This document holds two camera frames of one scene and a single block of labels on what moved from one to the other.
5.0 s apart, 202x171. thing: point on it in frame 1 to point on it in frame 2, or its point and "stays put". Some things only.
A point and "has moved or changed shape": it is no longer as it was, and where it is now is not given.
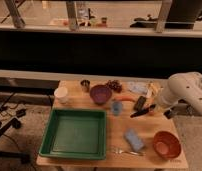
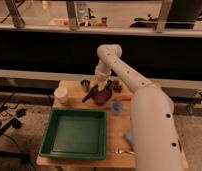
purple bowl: (100, 94) stays put
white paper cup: (61, 94) stays put
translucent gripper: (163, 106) to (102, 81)
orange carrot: (125, 98) stays put
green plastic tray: (76, 134) stays put
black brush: (141, 108) has moved or changed shape
